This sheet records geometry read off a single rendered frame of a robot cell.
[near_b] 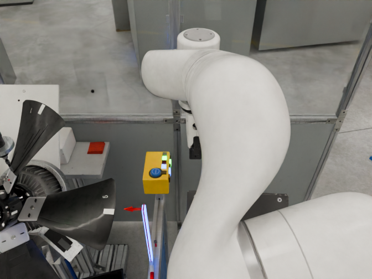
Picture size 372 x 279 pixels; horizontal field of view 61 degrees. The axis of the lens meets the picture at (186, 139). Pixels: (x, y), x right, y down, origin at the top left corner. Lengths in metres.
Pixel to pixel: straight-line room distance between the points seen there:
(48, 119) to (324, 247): 0.88
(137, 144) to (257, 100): 1.53
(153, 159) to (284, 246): 1.06
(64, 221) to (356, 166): 2.58
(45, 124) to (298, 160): 1.42
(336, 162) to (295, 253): 2.81
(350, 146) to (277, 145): 3.05
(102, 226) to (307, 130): 1.21
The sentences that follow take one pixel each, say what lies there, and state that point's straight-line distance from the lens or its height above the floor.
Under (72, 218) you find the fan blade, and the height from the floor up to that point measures 1.19.
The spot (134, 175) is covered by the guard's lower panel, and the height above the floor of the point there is 0.55.
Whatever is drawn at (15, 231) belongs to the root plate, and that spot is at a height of 1.12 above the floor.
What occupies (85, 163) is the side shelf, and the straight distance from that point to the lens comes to 1.66.
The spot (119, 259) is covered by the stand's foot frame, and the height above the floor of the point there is 0.08.
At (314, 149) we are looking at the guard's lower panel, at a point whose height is 0.77.
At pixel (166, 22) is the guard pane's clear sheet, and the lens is 1.40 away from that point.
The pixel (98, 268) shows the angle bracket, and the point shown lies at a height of 0.08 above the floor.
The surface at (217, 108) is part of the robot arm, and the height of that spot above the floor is 1.84.
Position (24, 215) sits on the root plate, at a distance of 1.11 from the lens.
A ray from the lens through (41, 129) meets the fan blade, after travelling 1.04.
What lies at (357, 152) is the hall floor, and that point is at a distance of 3.27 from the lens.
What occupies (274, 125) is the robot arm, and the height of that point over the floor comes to 1.83.
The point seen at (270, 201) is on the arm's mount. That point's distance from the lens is 1.01.
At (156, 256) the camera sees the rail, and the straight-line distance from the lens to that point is 1.29.
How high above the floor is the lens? 2.00
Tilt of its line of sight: 42 degrees down
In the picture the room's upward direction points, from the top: straight up
